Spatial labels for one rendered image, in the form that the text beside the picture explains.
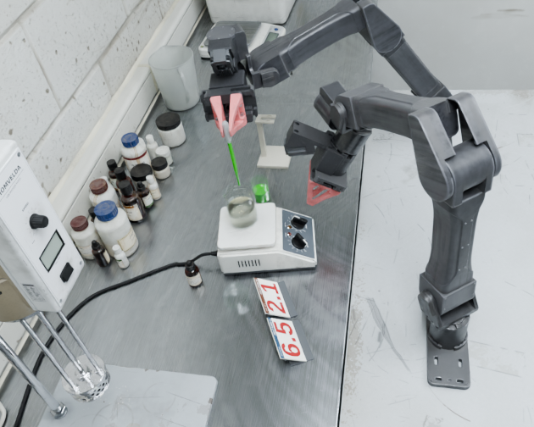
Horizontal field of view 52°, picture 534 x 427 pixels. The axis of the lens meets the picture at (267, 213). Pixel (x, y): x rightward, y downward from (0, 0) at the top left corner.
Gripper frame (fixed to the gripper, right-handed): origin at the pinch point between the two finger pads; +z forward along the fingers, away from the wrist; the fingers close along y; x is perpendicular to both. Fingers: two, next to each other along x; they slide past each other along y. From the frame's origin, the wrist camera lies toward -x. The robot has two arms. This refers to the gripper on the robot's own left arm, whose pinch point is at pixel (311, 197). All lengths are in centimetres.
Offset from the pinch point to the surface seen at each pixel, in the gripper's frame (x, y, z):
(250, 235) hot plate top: -8.9, 6.9, 9.5
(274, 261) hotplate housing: -2.5, 9.4, 11.6
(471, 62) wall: 74, -136, 9
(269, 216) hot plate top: -6.1, 1.5, 7.6
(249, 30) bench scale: -19, -88, 14
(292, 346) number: 3.0, 27.7, 12.2
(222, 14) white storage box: -30, -103, 19
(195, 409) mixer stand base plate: -10.4, 39.6, 21.5
